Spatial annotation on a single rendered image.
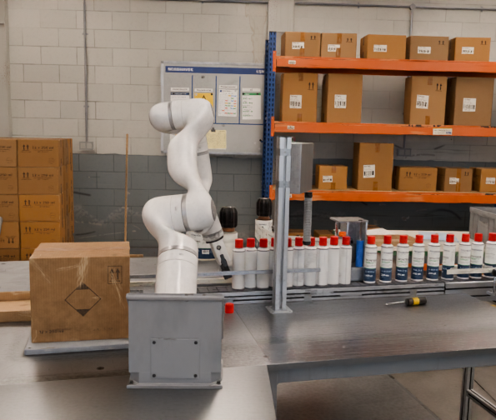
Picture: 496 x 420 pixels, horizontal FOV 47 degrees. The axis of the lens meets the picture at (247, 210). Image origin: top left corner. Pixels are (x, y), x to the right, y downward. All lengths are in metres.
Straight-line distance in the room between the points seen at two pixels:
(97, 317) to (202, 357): 0.45
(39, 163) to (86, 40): 1.96
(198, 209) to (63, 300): 0.51
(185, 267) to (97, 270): 0.33
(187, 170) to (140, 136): 4.98
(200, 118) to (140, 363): 0.83
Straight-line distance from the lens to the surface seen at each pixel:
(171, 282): 1.63
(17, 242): 5.70
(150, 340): 1.58
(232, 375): 1.70
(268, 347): 1.90
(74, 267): 1.86
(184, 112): 2.00
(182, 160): 1.89
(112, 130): 6.88
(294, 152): 2.16
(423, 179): 6.41
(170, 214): 1.79
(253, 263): 2.33
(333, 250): 2.43
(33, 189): 5.59
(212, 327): 1.56
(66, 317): 1.91
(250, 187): 6.80
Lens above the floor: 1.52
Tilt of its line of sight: 8 degrees down
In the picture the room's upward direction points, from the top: 1 degrees clockwise
